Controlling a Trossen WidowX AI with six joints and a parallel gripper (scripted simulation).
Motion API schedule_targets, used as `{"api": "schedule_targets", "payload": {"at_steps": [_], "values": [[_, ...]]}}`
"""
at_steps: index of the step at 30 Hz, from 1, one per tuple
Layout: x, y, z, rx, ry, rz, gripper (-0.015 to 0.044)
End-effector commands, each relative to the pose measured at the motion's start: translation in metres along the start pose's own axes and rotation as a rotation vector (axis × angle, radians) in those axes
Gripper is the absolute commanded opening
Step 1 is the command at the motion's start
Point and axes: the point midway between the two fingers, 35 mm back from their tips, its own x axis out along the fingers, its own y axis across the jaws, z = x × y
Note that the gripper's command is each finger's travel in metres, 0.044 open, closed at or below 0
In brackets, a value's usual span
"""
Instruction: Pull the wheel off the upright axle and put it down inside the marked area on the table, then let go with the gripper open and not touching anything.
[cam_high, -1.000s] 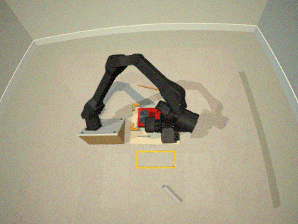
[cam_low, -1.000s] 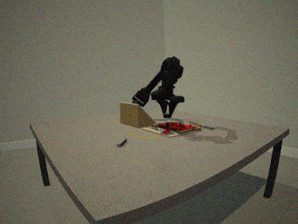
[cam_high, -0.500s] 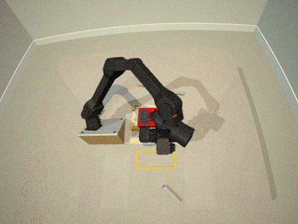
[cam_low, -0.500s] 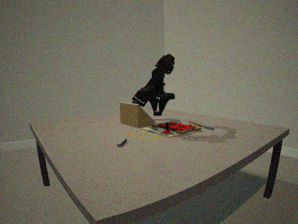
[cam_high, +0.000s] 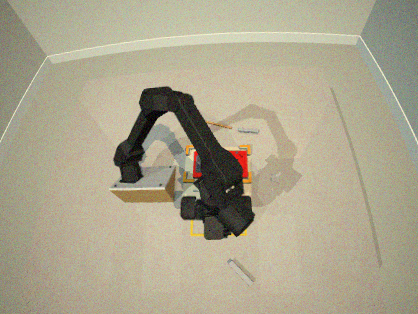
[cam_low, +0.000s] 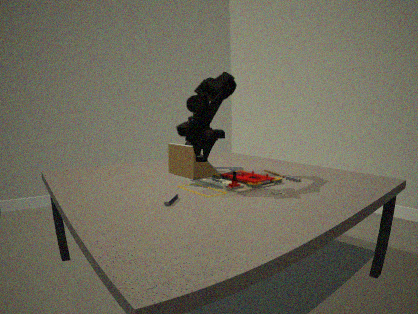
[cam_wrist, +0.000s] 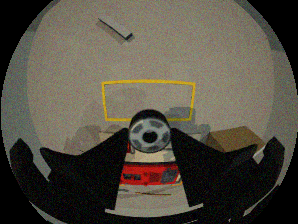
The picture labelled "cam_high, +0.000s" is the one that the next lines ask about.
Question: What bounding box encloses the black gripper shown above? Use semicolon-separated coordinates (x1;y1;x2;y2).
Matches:
180;195;252;221

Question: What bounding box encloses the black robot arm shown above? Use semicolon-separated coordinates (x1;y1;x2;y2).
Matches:
114;86;255;240

